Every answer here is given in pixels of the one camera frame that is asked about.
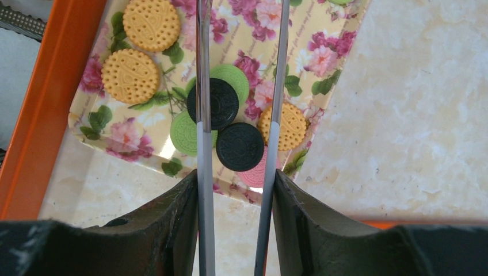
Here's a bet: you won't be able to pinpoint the orange cookie lower left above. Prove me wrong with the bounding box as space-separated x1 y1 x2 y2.
101 48 160 105

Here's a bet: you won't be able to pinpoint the orange cookie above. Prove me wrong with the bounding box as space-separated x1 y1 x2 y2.
101 48 160 105
257 102 307 151

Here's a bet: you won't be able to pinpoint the pink cookie bottom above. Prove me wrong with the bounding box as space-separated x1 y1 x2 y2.
237 146 268 188

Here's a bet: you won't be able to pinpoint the green cookie left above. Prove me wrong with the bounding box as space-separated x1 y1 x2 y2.
208 64 250 108

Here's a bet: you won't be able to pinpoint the orange cookie box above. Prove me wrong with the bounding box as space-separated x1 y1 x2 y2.
1 1 106 220

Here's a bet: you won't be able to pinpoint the floral tray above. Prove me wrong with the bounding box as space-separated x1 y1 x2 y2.
67 0 371 206

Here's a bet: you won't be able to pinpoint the green cookie bottom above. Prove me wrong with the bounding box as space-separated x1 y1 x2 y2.
170 111 197 156

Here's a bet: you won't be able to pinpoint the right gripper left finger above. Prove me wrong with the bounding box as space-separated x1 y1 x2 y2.
1 171 198 275

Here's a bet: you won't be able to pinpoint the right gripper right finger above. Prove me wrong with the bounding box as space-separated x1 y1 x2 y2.
273 171 487 275

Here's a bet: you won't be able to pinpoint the metal tongs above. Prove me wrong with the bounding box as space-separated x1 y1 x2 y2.
196 1 290 275

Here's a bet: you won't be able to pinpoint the orange cookie right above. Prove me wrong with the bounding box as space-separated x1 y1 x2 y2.
257 102 307 151

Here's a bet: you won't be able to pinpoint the green cookie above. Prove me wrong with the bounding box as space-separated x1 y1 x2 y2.
208 64 250 108
170 111 197 156

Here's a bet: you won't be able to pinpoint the orange cookie mid left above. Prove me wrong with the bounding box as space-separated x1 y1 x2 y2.
123 0 181 52

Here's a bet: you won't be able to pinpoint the orange box lid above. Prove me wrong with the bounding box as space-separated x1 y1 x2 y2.
362 220 487 229

